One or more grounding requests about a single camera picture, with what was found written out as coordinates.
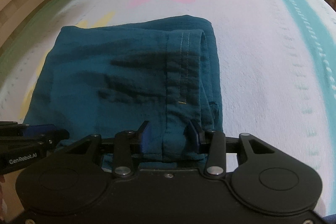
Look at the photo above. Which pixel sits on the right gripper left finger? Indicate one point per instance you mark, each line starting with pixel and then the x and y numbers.
pixel 78 175

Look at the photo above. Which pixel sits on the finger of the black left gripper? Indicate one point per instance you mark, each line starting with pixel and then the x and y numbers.
pixel 38 129

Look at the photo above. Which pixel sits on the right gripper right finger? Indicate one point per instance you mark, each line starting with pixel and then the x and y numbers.
pixel 259 175

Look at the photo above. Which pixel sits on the teal blue pants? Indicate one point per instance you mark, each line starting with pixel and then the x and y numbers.
pixel 110 79

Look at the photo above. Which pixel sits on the pastel floral bed sheet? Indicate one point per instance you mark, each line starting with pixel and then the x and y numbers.
pixel 276 61

